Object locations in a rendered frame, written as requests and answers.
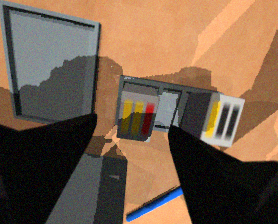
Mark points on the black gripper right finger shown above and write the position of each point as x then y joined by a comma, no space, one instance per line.
217,187

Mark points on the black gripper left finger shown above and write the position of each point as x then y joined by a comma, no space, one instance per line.
37,163

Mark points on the blue rod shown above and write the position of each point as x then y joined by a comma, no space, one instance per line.
157,203

